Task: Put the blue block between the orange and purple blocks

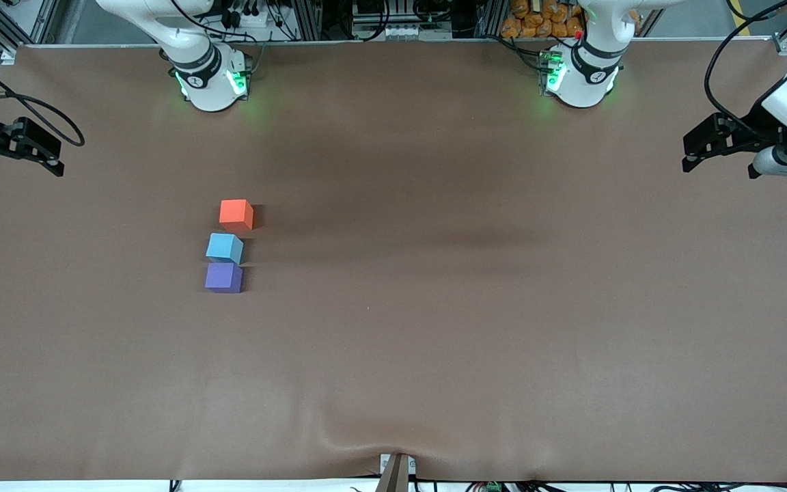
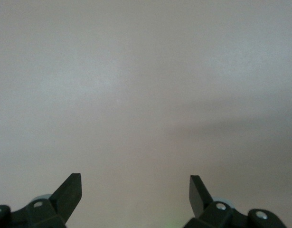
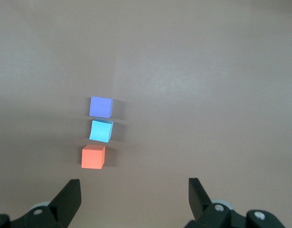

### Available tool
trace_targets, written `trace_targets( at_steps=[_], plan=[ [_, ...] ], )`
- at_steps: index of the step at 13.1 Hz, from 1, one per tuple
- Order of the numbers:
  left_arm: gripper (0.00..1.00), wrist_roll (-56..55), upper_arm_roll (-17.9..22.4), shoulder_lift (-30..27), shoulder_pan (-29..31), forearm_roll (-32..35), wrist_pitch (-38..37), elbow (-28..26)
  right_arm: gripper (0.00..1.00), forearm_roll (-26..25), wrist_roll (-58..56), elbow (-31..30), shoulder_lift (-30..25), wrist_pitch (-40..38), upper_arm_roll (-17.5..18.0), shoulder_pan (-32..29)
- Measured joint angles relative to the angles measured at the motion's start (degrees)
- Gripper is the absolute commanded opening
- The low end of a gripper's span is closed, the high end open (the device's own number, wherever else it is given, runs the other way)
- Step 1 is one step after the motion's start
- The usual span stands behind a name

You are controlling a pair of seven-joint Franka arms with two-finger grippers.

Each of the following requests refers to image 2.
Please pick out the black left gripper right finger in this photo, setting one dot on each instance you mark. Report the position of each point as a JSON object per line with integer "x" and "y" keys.
{"x": 214, "y": 215}

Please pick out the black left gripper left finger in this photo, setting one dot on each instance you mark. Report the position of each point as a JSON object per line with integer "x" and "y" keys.
{"x": 46, "y": 213}

